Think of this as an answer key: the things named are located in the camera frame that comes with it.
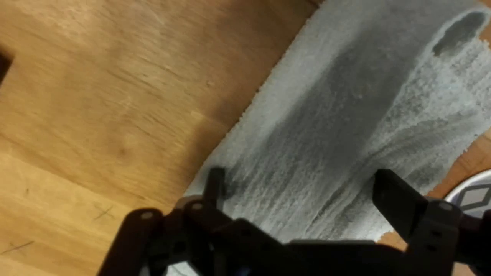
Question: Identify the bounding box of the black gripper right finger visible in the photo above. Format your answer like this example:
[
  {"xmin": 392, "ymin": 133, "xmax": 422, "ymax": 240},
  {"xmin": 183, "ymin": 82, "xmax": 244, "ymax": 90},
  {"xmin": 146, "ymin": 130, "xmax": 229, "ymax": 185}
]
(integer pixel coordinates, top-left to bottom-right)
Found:
[{"xmin": 372, "ymin": 168, "xmax": 491, "ymax": 276}]

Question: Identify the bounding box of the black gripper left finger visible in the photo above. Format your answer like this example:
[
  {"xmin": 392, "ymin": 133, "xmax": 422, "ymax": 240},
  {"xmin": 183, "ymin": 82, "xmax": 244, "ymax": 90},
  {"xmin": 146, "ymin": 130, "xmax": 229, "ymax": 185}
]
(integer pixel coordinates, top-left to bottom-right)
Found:
[{"xmin": 97, "ymin": 168, "xmax": 267, "ymax": 276}]

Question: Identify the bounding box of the white towel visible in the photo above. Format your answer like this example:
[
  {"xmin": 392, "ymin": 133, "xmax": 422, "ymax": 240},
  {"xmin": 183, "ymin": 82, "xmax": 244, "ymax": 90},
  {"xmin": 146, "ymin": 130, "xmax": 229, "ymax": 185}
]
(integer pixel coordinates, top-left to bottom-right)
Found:
[{"xmin": 167, "ymin": 0, "xmax": 491, "ymax": 246}]

